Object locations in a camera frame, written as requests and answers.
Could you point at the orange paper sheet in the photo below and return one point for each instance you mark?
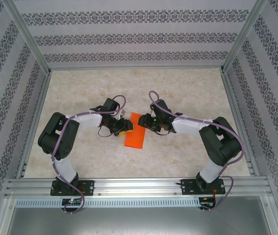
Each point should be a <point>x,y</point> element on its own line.
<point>135,139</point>

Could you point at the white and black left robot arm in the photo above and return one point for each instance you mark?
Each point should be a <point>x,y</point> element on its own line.
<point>65,169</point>

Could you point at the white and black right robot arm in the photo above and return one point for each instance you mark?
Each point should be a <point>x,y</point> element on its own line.
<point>190,126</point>

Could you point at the grey metal tray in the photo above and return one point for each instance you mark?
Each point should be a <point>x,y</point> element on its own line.
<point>138,222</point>

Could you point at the aluminium frame cross bar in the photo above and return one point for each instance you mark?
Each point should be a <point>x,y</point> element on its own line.
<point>136,67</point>

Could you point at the aluminium mounting rail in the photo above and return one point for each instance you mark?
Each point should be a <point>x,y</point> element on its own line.
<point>138,184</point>

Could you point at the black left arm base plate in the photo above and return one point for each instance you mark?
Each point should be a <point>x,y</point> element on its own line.
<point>88,187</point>

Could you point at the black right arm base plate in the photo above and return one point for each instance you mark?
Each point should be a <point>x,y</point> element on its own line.
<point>186,187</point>

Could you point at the aluminium table side rail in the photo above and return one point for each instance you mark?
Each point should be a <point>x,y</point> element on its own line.
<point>36,117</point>
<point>238,117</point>

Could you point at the aluminium upright frame post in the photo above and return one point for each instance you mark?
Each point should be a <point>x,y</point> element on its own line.
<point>26,36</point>
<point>245,34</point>

